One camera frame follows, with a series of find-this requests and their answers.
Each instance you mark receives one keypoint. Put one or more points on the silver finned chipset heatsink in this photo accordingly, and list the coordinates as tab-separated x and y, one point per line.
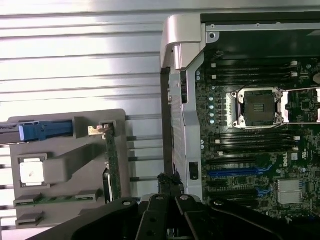
290	191

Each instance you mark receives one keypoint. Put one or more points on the silver CPU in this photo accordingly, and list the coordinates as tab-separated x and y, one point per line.
32	173

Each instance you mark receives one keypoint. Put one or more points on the CPU socket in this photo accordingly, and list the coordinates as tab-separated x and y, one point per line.
257	107

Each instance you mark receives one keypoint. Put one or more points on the blue expansion slot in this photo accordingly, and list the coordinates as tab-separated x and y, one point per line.
232	172

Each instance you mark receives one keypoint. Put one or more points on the grey plastic parts rack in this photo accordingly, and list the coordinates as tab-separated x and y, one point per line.
75	160

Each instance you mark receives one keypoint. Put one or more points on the metal socket cover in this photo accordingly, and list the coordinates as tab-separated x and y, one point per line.
302	105

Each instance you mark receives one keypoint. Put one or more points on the green Dell motherboard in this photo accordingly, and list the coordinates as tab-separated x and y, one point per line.
310	140

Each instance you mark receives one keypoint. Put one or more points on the green RAM stick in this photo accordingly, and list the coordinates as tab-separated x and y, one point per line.
57	199

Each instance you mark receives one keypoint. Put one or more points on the hard disk in blue caddy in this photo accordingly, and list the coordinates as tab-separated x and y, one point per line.
50	128

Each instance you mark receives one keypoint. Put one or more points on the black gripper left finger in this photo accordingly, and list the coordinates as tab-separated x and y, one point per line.
155	220

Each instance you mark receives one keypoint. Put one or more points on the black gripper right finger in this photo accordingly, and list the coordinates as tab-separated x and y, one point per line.
190	220

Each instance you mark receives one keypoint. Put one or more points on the open black PC case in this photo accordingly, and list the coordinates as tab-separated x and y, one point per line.
192	100

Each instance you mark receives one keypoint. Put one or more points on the round coin cell battery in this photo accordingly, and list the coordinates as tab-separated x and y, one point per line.
316	77

